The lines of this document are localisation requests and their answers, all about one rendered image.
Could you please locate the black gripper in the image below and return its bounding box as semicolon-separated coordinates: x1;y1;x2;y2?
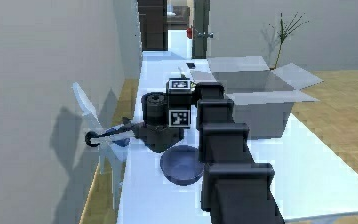
84;92;185;154

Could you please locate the blue bowl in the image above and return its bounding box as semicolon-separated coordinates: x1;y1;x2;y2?
159;144;205;187

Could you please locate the dark brown cupboard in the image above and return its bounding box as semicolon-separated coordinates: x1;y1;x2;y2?
137;0;170;52

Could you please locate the dark grey room door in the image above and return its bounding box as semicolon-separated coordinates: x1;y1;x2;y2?
191;0;211;60

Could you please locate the grey open cardboard box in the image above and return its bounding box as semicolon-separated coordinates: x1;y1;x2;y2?
189;55;324;140

